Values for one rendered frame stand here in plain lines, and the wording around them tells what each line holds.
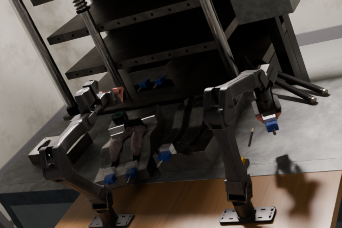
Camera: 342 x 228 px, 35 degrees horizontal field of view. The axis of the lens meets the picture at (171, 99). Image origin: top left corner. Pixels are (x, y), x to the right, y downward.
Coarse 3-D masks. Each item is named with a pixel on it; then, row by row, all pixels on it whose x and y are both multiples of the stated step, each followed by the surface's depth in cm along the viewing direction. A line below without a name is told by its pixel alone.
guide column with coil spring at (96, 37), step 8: (80, 0) 307; (88, 16) 310; (88, 24) 312; (96, 32) 315; (96, 40) 316; (104, 48) 319; (104, 56) 320; (112, 64) 323; (112, 72) 324; (112, 80) 328; (120, 80) 327; (128, 96) 332
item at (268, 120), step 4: (268, 116) 215; (272, 116) 214; (264, 120) 214; (268, 120) 214; (272, 120) 214; (276, 120) 213; (268, 124) 211; (272, 124) 210; (276, 124) 210; (268, 128) 210; (272, 128) 209; (276, 128) 210; (268, 132) 211
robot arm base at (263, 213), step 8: (232, 208) 197; (240, 208) 186; (248, 208) 187; (256, 208) 192; (264, 208) 190; (272, 208) 188; (224, 216) 195; (232, 216) 193; (240, 216) 189; (248, 216) 188; (256, 216) 188; (264, 216) 186; (272, 216) 185
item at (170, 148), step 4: (164, 144) 237; (168, 144) 235; (172, 144) 235; (160, 148) 235; (164, 148) 233; (168, 148) 232; (172, 148) 234; (160, 152) 235; (164, 152) 233; (168, 152) 232; (160, 156) 231; (164, 156) 230; (168, 156) 232; (160, 160) 230; (164, 160) 231; (160, 164) 229
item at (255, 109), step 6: (276, 96) 209; (252, 102) 210; (258, 102) 204; (264, 102) 203; (270, 102) 203; (276, 102) 207; (258, 108) 208; (264, 108) 205; (270, 108) 206; (276, 108) 205; (258, 114) 206
